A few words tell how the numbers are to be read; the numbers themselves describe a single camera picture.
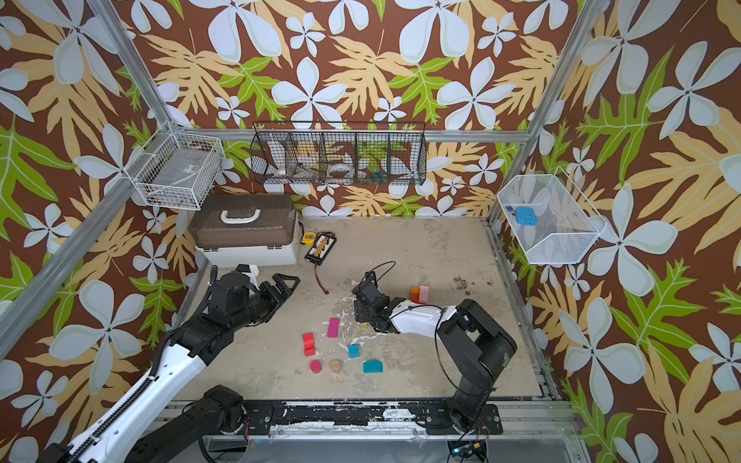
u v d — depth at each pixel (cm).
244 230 90
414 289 98
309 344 86
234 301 55
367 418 75
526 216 86
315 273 104
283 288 66
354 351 86
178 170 86
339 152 98
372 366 81
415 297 96
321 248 109
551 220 84
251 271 70
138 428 43
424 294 96
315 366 82
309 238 111
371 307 70
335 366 82
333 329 91
